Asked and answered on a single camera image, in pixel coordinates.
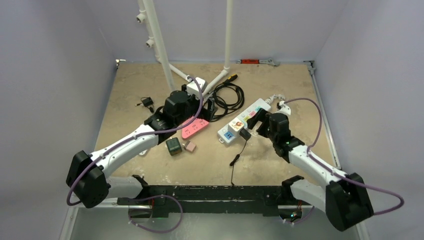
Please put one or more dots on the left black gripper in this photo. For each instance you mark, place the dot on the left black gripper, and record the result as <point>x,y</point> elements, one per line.
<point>207,114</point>

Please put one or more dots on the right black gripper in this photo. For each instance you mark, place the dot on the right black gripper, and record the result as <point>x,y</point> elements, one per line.
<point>257,120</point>

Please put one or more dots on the pink power socket block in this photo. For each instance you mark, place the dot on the pink power socket block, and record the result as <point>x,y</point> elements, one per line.
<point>193,128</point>

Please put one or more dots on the white orange plug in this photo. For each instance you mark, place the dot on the white orange plug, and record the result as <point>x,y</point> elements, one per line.
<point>235,126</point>

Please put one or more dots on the white power strip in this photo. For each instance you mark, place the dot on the white power strip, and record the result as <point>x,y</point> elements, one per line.
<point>250,112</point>

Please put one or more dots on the pink plug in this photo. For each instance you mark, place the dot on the pink plug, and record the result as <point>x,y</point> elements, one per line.
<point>189,146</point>

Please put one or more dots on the green plug adapter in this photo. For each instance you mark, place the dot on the green plug adapter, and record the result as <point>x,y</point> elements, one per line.
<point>173,146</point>

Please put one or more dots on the black plug adapter with cable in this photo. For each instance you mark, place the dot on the black plug adapter with cable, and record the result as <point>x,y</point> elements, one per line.
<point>147,102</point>

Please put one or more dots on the white USB plug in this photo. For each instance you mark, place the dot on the white USB plug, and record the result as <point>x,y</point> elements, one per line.
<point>142,153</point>

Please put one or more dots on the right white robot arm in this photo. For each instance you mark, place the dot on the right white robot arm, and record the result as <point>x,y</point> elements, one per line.
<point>339,195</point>

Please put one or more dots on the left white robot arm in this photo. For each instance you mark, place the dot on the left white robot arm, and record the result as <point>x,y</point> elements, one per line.
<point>89,176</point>

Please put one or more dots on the white blue USB charger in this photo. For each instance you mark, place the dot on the white blue USB charger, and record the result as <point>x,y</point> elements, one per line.
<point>228,137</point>

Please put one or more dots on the red adjustable wrench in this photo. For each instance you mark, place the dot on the red adjustable wrench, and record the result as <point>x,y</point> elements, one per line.
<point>269,61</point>

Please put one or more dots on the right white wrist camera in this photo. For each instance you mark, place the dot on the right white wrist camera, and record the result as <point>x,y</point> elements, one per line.
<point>283,108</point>

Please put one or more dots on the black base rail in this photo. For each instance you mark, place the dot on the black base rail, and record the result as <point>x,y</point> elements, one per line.
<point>269,201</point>

